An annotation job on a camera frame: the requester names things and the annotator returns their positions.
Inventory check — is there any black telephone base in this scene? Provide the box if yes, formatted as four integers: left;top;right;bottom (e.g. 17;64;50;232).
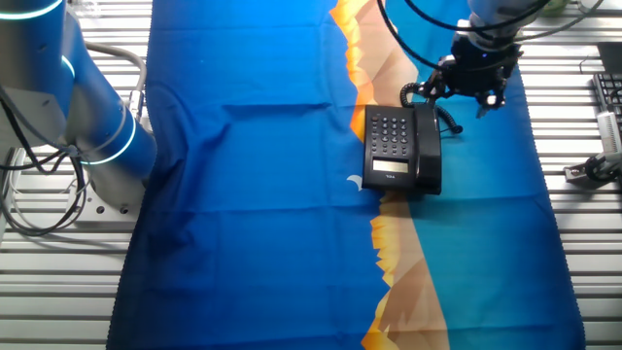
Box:
361;103;443;195

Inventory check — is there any black coiled telephone cord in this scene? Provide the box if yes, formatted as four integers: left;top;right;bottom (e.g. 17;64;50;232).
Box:
398;81;464;136

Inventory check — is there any black telephone handset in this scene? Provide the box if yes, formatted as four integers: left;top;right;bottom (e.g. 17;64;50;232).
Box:
412;102;443;195

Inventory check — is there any black base cable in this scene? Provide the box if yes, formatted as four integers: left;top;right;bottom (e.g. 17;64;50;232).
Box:
0;87;94;238

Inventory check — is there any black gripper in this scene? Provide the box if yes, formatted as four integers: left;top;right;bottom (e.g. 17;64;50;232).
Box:
415;31;524;121

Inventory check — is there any thick grey cable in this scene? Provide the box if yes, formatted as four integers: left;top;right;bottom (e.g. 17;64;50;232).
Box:
85;42;149;121

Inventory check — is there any black keyboard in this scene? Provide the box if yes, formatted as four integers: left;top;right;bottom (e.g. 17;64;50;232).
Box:
591;72;622;121

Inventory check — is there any blue mountain print cloth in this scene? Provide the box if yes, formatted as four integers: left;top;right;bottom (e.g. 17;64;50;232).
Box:
105;0;587;350

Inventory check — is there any camera stand clamp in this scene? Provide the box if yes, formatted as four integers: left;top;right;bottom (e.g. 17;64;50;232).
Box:
563;151;622;190

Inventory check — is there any green round object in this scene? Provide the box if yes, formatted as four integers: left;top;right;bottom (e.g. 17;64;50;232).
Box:
538;0;570;17

